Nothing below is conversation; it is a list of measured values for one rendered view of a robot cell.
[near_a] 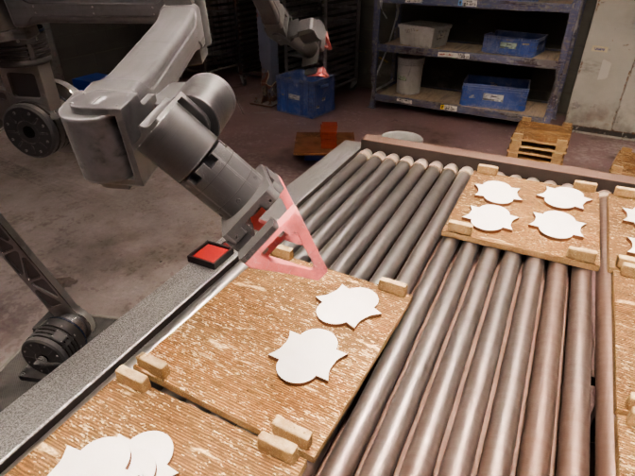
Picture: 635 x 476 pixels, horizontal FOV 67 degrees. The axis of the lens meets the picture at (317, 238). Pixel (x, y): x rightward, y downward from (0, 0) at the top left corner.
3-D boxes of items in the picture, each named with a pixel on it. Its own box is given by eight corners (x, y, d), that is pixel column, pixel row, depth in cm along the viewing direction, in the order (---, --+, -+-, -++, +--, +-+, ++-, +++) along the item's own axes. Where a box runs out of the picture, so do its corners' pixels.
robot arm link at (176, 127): (117, 150, 43) (149, 110, 40) (149, 116, 48) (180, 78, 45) (180, 199, 46) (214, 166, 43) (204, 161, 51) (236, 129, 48)
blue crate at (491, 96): (458, 105, 485) (461, 83, 473) (464, 94, 518) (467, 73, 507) (524, 112, 465) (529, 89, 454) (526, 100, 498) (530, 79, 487)
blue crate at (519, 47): (480, 52, 462) (483, 34, 454) (493, 46, 488) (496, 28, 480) (534, 59, 436) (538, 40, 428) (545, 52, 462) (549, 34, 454)
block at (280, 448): (256, 450, 68) (255, 436, 66) (263, 439, 69) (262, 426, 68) (293, 467, 65) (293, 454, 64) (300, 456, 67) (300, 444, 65)
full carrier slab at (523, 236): (440, 235, 120) (443, 220, 118) (472, 175, 151) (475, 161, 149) (598, 272, 107) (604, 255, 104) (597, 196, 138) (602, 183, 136)
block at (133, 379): (116, 382, 78) (112, 369, 77) (125, 374, 79) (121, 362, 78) (144, 395, 76) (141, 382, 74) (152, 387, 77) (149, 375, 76)
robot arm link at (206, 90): (92, 188, 48) (60, 106, 42) (142, 133, 56) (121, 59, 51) (208, 196, 46) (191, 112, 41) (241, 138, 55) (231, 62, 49)
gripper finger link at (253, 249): (302, 311, 46) (226, 251, 42) (292, 279, 52) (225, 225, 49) (352, 259, 45) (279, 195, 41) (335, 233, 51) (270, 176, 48)
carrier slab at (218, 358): (133, 372, 82) (131, 365, 81) (268, 255, 112) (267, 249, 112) (314, 464, 68) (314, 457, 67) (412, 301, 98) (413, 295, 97)
